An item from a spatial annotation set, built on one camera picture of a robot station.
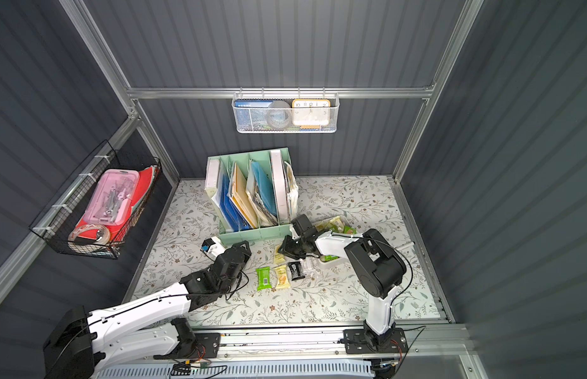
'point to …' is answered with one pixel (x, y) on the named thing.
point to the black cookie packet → (296, 270)
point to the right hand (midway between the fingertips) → (284, 248)
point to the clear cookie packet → (309, 266)
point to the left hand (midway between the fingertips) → (249, 242)
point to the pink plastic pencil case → (113, 197)
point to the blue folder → (235, 220)
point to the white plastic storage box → (330, 245)
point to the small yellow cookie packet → (278, 258)
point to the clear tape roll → (104, 238)
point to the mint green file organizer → (251, 194)
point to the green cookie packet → (263, 278)
